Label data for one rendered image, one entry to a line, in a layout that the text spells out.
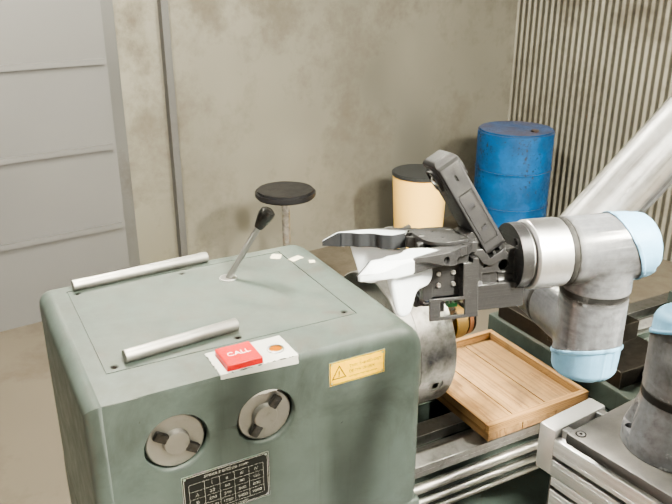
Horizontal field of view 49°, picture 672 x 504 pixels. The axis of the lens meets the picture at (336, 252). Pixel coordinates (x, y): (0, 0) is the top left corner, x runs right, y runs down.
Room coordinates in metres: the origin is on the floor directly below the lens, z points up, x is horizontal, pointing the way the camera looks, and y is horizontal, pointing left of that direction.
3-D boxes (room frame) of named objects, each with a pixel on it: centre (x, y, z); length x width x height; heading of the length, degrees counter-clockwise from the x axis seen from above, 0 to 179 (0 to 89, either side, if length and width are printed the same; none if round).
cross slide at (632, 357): (1.70, -0.63, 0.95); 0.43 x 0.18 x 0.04; 28
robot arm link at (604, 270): (0.75, -0.29, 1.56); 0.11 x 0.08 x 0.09; 103
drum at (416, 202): (4.64, -0.55, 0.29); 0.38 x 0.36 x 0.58; 35
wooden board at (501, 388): (1.58, -0.38, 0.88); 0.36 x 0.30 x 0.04; 28
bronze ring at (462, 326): (1.52, -0.27, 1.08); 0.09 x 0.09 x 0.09; 30
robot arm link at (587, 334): (0.77, -0.29, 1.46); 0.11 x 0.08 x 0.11; 13
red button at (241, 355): (1.04, 0.16, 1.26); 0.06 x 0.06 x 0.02; 28
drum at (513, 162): (4.98, -1.23, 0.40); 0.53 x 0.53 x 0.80
